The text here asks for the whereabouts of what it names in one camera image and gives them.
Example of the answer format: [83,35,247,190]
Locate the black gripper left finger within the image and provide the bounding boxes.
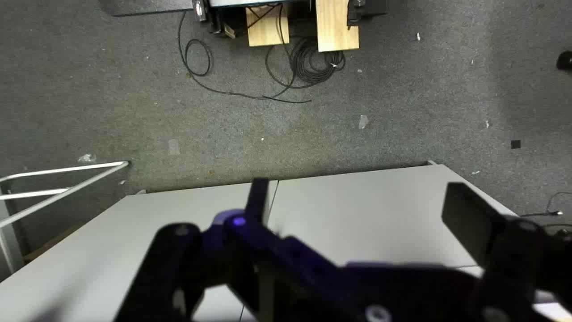
[245,178,270,226]

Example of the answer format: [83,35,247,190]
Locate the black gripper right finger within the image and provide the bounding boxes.
[442,183,512,267]

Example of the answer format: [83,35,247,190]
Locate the light wooden plank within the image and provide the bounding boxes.
[245,6,290,47]

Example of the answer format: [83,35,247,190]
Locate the light wooden board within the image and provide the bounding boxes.
[315,0,360,53]

